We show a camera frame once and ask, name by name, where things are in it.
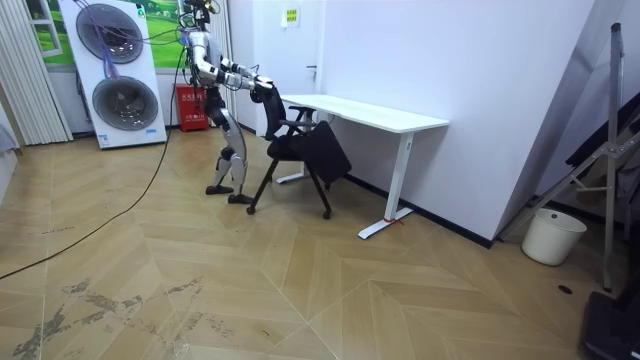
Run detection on white door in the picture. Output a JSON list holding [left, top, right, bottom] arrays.
[[251, 0, 327, 137]]

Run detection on red fire extinguisher box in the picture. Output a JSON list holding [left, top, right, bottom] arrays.
[[174, 83, 211, 134]]

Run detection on grey metal stand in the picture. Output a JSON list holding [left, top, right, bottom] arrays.
[[496, 22, 640, 294]]

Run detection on robot body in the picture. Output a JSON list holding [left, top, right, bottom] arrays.
[[182, 0, 224, 104]]

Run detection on black equipment case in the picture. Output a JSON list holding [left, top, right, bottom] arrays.
[[578, 288, 640, 360]]

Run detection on white pleated curtain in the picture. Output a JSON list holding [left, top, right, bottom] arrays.
[[0, 0, 74, 147]]

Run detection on white plastic bucket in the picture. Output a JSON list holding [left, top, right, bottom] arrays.
[[520, 207, 589, 267]]

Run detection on white desk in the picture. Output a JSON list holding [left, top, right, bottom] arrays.
[[275, 93, 451, 241]]

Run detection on black armchair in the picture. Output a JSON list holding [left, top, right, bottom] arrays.
[[245, 86, 353, 221]]

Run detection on yellow door sign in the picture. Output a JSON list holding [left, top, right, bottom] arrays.
[[280, 3, 302, 29]]

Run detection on black floor cable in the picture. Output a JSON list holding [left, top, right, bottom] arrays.
[[0, 45, 188, 282]]

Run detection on green landscape wall poster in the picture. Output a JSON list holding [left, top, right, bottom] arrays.
[[24, 0, 190, 70]]

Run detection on robot legs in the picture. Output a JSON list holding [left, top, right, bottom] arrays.
[[204, 87, 256, 206]]

